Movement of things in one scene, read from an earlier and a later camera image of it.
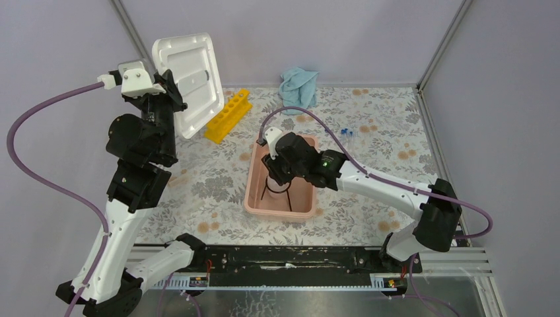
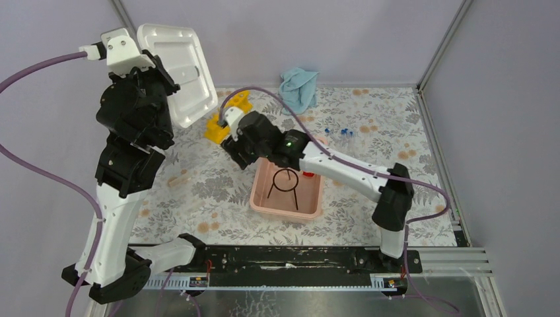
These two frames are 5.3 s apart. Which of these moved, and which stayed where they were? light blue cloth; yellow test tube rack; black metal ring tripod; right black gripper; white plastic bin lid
Moved: black metal ring tripod; white plastic bin lid; right black gripper
Stayed: yellow test tube rack; light blue cloth
